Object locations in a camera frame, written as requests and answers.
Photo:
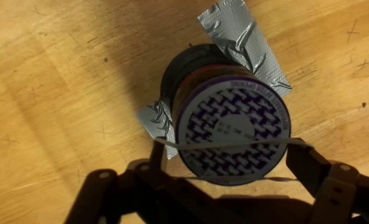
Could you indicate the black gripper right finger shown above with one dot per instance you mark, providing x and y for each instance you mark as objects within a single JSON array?
[{"x": 337, "y": 187}]

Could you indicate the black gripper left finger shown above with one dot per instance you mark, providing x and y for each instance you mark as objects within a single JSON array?
[{"x": 122, "y": 195}]

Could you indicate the upside-down purple patterned cup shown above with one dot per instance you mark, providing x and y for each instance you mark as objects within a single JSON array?
[{"x": 229, "y": 125}]

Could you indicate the large grey duct tape piece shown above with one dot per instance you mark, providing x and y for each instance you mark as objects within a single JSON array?
[{"x": 241, "y": 38}]

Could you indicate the small grey duct tape piece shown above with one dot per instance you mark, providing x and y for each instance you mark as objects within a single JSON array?
[{"x": 157, "y": 120}]

